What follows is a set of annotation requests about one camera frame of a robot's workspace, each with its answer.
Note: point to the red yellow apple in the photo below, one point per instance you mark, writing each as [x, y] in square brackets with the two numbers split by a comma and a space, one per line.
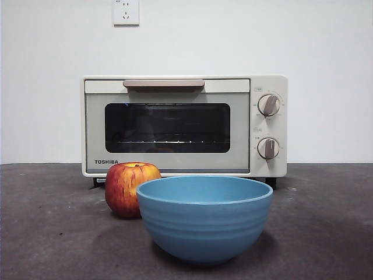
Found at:
[122, 189]

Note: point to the blue ribbed bowl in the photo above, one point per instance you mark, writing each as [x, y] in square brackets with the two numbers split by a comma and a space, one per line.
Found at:
[204, 221]

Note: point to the cream Toshiba toaster oven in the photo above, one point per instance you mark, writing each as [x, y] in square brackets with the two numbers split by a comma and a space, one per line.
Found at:
[268, 128]

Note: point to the cream timer knob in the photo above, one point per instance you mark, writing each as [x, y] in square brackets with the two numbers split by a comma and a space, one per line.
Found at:
[268, 148]

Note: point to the cream temperature knob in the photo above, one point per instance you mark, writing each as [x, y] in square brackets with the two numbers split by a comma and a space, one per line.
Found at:
[269, 105]

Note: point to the white wall socket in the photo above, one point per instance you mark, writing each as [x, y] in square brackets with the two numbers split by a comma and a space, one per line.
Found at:
[126, 13]

